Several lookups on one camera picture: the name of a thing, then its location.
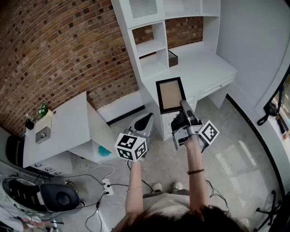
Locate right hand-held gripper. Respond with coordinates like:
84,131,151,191
171,99,220,152

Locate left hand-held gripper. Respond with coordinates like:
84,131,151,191
115,112,155,162

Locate black picture frame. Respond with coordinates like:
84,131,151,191
155,77,187,115

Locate white shelf compartment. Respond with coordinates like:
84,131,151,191
127,20,169,58

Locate person's right forearm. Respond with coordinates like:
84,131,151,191
184,133,210,213

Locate person's left forearm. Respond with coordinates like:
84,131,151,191
124,158,145,218

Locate white desk drawer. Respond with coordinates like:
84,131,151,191
199,77,233,99

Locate white shelf desk unit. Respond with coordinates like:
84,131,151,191
111,0,238,141

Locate teal cloth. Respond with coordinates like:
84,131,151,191
97,145,112,157

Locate dark brown open box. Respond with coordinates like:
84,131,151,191
168,49,179,68

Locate person's right shoe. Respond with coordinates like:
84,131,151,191
170,181,183,193

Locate white power strip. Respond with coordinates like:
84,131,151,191
101,178,114,196

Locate person's dark trousers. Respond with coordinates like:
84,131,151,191
142,189,191,199

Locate person's beige shirt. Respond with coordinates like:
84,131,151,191
142,193,193,218

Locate white side cabinet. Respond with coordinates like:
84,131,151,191
22,91,118,176

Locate beige box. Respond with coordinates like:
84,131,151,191
34,116,53,134

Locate grey open box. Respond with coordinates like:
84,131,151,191
35,126,52,145

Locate small potted plant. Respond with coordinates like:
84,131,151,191
37,102,54,118

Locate frosted glass cabinet door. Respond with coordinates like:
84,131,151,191
113,0,166,29

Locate black stand base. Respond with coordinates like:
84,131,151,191
256,190,284,232

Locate white power cable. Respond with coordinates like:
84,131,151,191
78,155,115,182

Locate black power cable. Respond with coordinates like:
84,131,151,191
106,179,156,193

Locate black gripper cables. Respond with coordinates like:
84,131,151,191
205,180,228,208

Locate black strap bag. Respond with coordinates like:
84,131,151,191
257,101,278,126

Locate black cable with adapter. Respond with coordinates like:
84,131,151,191
85,192,109,232

